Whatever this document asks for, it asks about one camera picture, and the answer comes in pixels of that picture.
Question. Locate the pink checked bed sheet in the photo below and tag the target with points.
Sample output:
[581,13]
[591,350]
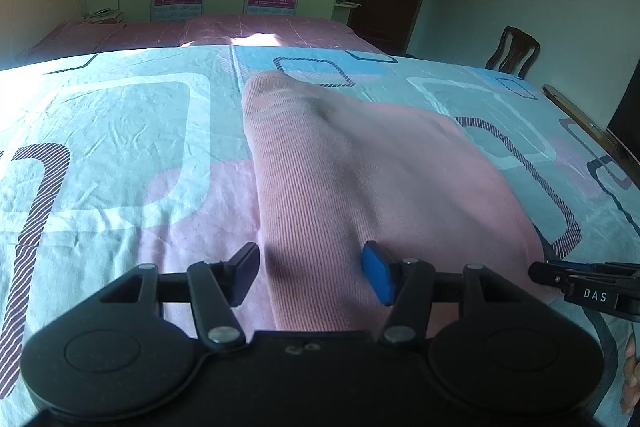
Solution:
[150,32]

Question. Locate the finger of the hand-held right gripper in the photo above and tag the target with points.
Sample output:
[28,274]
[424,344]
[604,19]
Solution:
[600,267]
[595,294]

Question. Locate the wooden bed rail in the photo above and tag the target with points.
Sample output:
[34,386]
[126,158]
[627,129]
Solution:
[590,127]

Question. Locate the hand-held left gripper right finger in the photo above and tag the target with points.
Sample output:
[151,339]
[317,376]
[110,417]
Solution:
[377,274]

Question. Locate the dark wooden chair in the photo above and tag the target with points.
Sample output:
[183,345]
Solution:
[520,44]

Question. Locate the stack of papers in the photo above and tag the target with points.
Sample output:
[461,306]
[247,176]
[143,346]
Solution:
[102,16]

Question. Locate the patterned light blue bed sheet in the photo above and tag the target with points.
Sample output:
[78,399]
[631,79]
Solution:
[125,122]

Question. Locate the cream wooden headboard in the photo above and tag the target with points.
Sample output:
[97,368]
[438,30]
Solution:
[30,7]

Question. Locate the pink sweater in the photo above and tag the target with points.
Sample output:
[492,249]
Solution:
[350,167]

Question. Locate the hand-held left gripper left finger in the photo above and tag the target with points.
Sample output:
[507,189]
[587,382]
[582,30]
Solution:
[246,276]

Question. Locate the person's right hand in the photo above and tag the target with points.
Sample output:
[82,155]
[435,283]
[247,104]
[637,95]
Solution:
[632,372]

